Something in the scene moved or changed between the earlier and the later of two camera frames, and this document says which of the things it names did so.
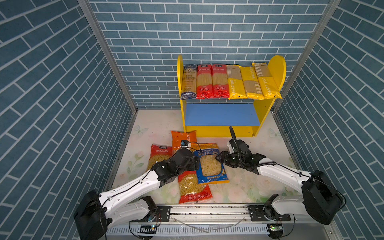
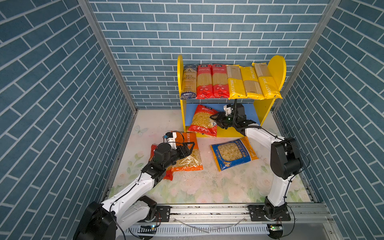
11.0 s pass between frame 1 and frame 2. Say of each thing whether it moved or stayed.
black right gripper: moved
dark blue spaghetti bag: stayed
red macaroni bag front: moved
